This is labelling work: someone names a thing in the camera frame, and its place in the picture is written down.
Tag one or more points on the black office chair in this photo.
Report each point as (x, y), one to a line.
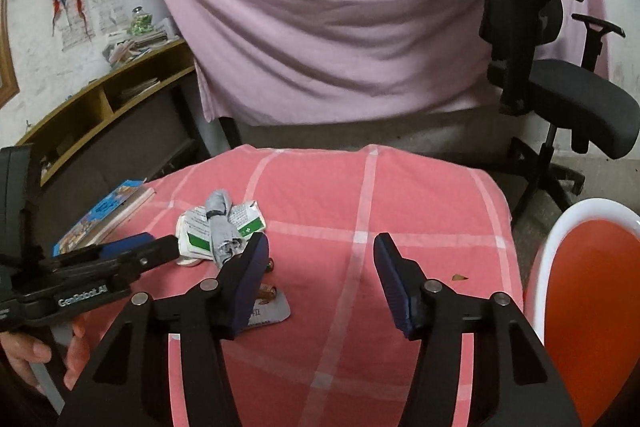
(575, 102)

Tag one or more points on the glass jar with green contents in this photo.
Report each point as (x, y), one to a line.
(141, 24)

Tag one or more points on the wooden window frame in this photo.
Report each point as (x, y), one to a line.
(7, 77)

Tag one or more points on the pile of papers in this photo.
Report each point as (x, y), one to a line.
(137, 88)

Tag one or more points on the blue picture book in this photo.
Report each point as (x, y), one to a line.
(100, 212)

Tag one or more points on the paper wall chart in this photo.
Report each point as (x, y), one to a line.
(75, 32)
(107, 7)

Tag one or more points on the orange bucket with white rim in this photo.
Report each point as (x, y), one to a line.
(590, 307)

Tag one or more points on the small brown leaf scrap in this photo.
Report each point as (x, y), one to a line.
(457, 278)

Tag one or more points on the grey wrapper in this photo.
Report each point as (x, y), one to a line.
(222, 232)

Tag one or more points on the stack of books and papers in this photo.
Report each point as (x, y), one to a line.
(135, 47)

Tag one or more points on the pink checked cloth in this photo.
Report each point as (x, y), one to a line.
(325, 197)

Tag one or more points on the green and white paper carton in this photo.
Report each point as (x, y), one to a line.
(197, 227)

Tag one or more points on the white packet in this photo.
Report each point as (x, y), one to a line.
(272, 313)

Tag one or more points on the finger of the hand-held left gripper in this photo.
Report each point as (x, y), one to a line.
(125, 244)
(155, 252)

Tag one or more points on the wooden desk shelf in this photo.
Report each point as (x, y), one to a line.
(106, 99)

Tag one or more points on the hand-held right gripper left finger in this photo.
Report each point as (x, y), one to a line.
(247, 287)

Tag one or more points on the person's left hand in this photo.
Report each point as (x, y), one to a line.
(25, 349)

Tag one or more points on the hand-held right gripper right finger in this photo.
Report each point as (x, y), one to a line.
(395, 287)

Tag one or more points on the pink hanging sheet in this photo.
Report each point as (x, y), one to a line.
(325, 7)

